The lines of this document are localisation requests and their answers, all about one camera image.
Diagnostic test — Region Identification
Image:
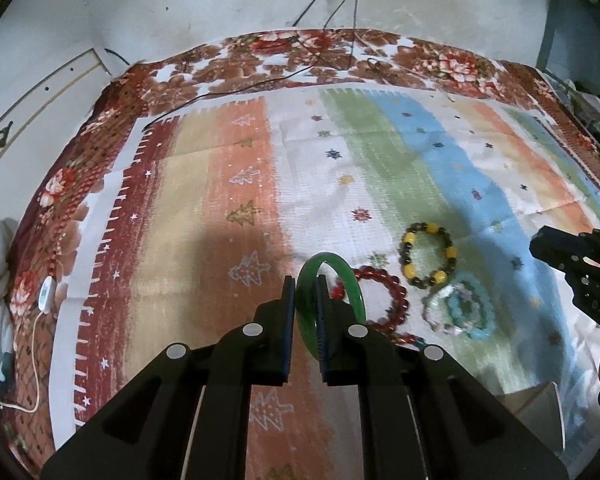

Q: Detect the turquoise bead bracelet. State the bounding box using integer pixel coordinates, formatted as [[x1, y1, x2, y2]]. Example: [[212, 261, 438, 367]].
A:
[[444, 275, 498, 340]]

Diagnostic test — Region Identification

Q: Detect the jewelry box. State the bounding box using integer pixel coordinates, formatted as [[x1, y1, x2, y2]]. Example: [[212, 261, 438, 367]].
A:
[[496, 382, 566, 455]]

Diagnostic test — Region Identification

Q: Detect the red bead bracelet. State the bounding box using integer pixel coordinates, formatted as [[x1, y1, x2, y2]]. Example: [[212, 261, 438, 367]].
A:
[[330, 265, 417, 346]]

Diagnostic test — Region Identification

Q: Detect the red floral bedsheet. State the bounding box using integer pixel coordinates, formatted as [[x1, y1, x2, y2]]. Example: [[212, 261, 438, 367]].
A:
[[0, 29, 600, 476]]

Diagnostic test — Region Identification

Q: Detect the metal bed frame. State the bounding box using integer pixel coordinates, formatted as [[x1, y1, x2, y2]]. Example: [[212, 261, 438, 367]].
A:
[[540, 70, 600, 147]]

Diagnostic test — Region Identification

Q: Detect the black cable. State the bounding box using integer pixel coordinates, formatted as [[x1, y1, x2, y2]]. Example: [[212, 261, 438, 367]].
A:
[[104, 0, 382, 129]]

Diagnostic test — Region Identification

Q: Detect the yellow and dark bead bracelet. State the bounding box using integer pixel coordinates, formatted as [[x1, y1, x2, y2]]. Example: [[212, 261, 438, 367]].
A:
[[398, 221, 458, 290]]

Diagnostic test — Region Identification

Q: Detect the green jade bangle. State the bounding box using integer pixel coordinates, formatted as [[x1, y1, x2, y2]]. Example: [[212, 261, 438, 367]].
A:
[[294, 252, 366, 360]]

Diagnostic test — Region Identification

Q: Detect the striped colourful cloth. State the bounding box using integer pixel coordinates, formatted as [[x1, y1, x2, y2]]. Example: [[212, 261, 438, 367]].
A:
[[44, 86, 600, 474]]

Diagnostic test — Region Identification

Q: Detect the white controller with cord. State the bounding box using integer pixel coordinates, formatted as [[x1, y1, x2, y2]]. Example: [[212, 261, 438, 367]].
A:
[[0, 275, 57, 415]]

